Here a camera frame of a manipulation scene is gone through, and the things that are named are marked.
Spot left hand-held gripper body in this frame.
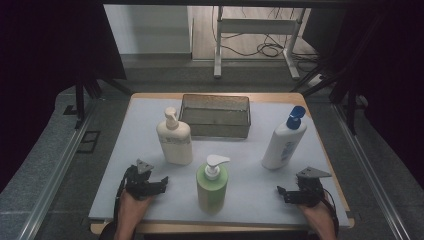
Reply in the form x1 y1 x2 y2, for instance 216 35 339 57
123 158 162 201

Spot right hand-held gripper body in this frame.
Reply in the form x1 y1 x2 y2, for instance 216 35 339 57
295 166 333 208

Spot cream pump bottle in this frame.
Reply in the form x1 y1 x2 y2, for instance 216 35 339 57
155 106 194 167

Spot white bottle with blue cap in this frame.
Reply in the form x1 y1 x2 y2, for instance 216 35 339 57
260 105 308 171

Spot green pump bottle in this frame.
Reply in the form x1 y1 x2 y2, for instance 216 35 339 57
195 154 232 215

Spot grey mesh basket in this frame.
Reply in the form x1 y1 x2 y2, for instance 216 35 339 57
178 93 252 140

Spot person's left hand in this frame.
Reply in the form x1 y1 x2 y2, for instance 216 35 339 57
117 189 154 223

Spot person's right hand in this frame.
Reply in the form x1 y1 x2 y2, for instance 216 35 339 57
297 199 335 229

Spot wooden table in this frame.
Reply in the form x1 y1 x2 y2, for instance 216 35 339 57
89 92 355 236

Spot black metal stand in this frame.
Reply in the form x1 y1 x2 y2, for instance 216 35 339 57
73 74 135 130
289 13 384 136

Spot dark curtain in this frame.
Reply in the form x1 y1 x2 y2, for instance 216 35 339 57
0 0 127 194
333 0 424 189

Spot white cabinet panel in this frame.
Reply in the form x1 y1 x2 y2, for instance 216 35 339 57
103 4 194 56

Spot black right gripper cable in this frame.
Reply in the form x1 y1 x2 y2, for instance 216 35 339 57
321 187 341 238

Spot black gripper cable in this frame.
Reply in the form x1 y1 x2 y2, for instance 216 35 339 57
321 187 341 238
112 173 129 240

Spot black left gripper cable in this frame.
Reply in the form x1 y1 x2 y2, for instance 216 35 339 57
112 173 129 240

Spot aluminium rail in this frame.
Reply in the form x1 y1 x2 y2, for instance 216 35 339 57
17 99 98 240
332 103 412 240

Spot black square floor bracket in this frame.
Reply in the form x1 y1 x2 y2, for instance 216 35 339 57
76 130 102 155

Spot black floor cables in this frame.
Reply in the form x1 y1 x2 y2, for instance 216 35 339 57
212 6 323 74

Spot white metal desk frame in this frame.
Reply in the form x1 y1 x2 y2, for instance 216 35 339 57
213 5 308 81

